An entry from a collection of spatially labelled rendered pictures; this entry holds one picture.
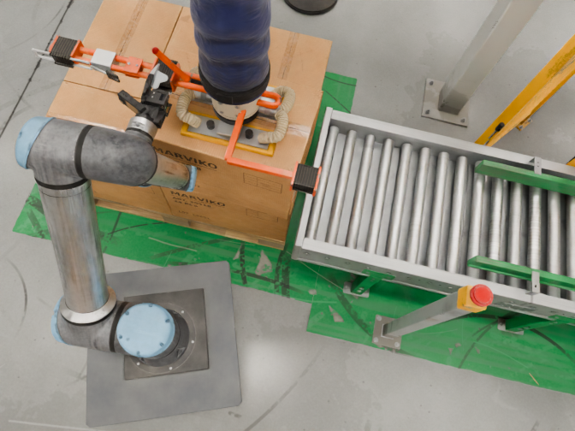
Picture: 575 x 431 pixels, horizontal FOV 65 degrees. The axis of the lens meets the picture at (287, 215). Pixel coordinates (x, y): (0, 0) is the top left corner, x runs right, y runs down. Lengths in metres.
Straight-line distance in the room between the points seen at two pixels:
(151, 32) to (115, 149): 1.57
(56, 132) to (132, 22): 1.61
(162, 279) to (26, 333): 1.09
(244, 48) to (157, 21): 1.32
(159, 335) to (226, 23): 0.86
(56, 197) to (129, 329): 0.46
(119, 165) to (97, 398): 0.91
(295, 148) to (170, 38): 1.11
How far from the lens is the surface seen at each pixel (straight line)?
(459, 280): 2.01
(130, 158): 1.01
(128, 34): 2.54
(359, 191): 2.05
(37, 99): 3.15
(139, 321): 1.37
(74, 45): 1.78
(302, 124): 1.69
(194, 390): 1.63
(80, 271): 1.26
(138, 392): 1.66
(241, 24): 1.21
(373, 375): 2.45
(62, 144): 1.02
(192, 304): 1.63
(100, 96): 2.34
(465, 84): 2.89
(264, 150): 1.60
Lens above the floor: 2.37
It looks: 69 degrees down
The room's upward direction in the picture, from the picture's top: 12 degrees clockwise
